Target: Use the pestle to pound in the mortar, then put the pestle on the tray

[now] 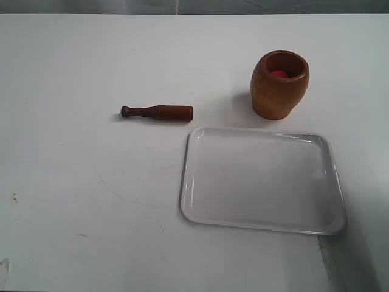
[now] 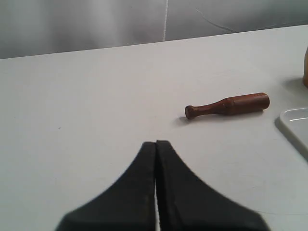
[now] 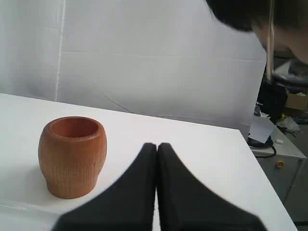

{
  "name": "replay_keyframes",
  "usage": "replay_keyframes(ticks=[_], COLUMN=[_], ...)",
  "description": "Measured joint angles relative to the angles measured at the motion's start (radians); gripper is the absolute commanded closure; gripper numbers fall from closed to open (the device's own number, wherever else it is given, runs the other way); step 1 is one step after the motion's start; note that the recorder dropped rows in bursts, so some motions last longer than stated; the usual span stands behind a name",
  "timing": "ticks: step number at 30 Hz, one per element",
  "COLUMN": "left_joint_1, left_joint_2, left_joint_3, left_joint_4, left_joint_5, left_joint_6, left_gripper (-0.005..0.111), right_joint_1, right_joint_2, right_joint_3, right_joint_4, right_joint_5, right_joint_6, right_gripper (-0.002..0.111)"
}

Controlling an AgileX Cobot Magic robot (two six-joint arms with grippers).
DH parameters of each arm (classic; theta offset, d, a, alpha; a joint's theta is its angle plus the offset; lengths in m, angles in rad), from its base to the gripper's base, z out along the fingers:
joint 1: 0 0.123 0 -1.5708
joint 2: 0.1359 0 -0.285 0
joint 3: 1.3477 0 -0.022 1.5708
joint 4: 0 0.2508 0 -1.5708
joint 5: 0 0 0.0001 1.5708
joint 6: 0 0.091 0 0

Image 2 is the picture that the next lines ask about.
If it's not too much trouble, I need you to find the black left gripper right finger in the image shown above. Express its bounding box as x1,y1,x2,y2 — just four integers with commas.
155,141,269,231

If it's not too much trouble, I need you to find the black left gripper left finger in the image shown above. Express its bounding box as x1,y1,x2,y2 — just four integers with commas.
57,142,156,231

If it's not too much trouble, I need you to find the brown wooden stick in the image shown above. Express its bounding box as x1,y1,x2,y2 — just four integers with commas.
185,93,270,119

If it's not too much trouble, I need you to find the brown wooden vase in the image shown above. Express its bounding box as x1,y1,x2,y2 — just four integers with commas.
302,48,308,88

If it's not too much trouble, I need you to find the white rectangular plastic tray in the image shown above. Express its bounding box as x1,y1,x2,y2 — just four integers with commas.
275,107,308,162

